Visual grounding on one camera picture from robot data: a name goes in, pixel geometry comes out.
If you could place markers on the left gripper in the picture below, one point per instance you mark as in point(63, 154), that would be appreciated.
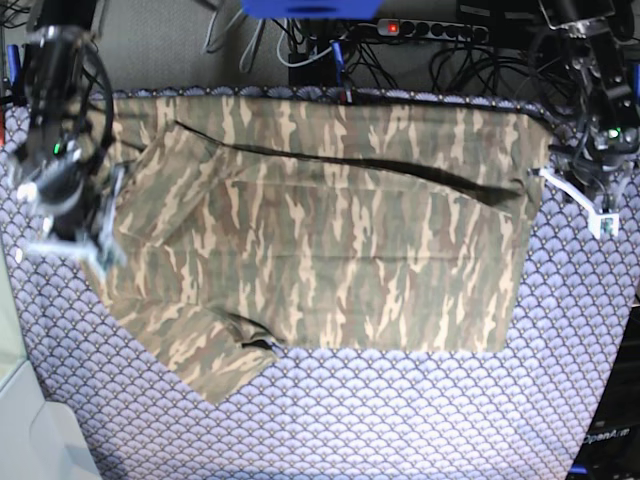
point(590, 166)

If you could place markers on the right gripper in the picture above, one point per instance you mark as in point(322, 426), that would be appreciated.
point(62, 190)

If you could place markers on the camouflage T-shirt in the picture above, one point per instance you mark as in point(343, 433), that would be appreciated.
point(252, 223)

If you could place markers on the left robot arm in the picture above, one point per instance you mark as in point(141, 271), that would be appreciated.
point(594, 60)

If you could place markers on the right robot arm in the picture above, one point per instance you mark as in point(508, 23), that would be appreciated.
point(66, 87)

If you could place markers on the white plastic bin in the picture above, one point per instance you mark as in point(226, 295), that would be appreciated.
point(40, 439)

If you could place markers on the fan-patterned tablecloth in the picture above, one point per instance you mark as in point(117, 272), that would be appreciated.
point(521, 413)

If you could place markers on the black OpenArm case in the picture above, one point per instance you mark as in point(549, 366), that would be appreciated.
point(610, 449)

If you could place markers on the blue box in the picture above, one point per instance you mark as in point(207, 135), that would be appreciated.
point(311, 9)

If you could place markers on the black power strip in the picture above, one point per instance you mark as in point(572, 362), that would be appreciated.
point(432, 30)

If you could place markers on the blue clamp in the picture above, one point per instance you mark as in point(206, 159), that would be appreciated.
point(339, 61)

